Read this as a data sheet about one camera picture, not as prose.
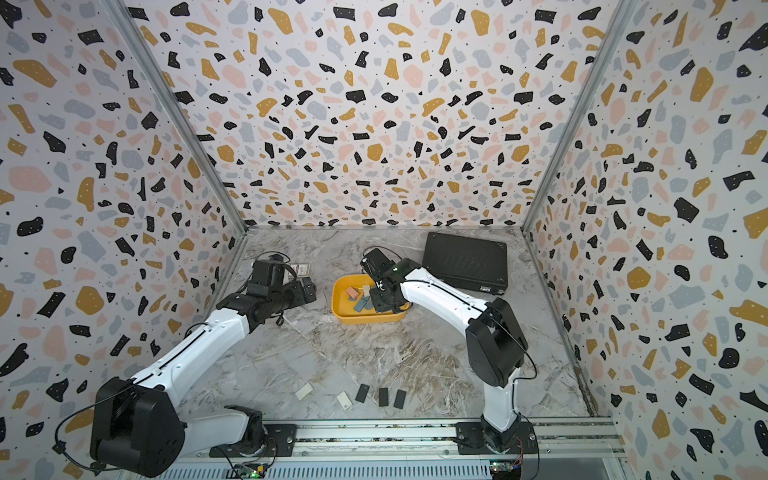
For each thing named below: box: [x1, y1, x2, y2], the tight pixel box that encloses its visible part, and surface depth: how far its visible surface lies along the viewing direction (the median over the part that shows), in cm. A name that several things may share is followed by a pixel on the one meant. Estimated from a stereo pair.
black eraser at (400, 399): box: [393, 389, 407, 410], surface depth 83 cm
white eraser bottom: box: [336, 391, 353, 410], surface depth 81 cm
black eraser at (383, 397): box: [379, 388, 389, 407], surface depth 83 cm
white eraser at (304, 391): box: [294, 382, 313, 401], surface depth 83 cm
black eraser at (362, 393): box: [355, 384, 370, 403], surface depth 83 cm
